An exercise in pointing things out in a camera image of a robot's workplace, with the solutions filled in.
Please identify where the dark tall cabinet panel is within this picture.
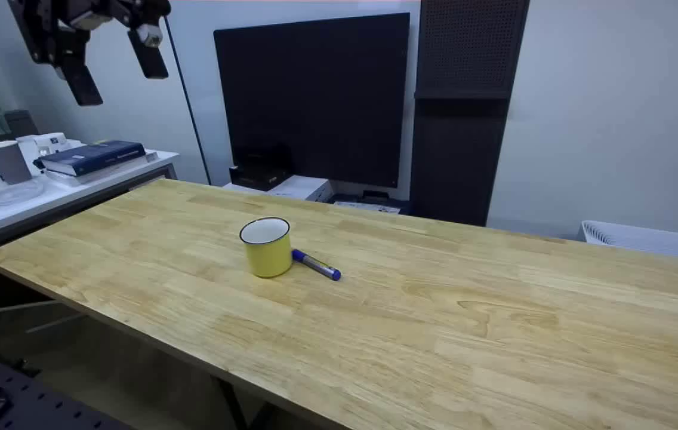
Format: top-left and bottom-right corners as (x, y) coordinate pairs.
(409, 0), (533, 229)

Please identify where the yellow enamel cup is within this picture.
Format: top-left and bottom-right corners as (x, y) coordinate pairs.
(236, 216), (296, 282)

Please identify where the black monitor screen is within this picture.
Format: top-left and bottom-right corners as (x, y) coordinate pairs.
(213, 11), (413, 192)

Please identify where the dark blue book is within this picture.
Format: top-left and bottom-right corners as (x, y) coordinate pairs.
(33, 140), (151, 180)

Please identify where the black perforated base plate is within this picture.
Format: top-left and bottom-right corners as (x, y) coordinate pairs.
(0, 352), (132, 430)

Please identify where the white plastic bin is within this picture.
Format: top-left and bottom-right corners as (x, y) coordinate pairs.
(577, 218), (678, 265)

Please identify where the white side table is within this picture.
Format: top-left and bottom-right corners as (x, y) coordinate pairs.
(0, 131), (182, 259)

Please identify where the clear round plastic dish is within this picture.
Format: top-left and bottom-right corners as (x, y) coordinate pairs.
(0, 180), (48, 209)

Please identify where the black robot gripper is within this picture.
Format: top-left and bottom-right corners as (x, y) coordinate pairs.
(7, 0), (175, 109)

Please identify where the small grey box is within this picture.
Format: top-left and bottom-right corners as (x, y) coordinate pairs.
(0, 142), (36, 186)

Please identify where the white flat box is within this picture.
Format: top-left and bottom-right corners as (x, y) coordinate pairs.
(266, 173), (338, 206)

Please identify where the thin black hanging cable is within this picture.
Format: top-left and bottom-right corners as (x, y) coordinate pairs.
(162, 15), (216, 186)

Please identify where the blue marker pen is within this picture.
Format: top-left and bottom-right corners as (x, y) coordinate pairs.
(290, 246), (345, 284)

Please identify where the black low box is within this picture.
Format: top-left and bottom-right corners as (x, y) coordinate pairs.
(227, 162), (295, 193)

